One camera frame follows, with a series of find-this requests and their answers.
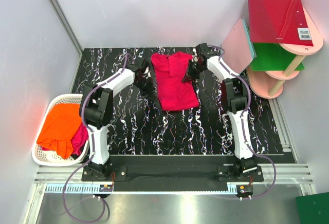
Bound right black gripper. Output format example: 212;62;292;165
181;60;205;84

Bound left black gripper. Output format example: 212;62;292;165
134;76;158;102

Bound crimson red t shirt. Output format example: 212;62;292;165
151;52;199;111

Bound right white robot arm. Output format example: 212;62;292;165
182;43;258;181

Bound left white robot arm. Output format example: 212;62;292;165
79;58;156;181

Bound pink board teal edge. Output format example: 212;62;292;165
222;18;255;73

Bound pink wooden tiered shelf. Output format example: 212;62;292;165
246;0;324;99

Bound green acrylic sheet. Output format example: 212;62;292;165
250;43;297;71

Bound orange t shirt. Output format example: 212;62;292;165
36;103;82;159

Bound magenta t shirt in basket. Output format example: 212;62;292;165
37;123;88;159

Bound red acrylic sheet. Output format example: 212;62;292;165
248;0;313;46

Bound white plastic laundry basket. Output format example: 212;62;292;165
31;94;88;167

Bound dark green board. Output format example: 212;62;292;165
296;192;329;224

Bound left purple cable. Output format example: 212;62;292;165
61;53;134;221

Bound purple cable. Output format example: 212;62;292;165
61;53;134;221
207;44;277;200

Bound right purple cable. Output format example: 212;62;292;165
207;44;277;200

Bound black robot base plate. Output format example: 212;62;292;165
81;154;296;192

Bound aluminium frame rail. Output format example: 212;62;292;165
49;0;83;55

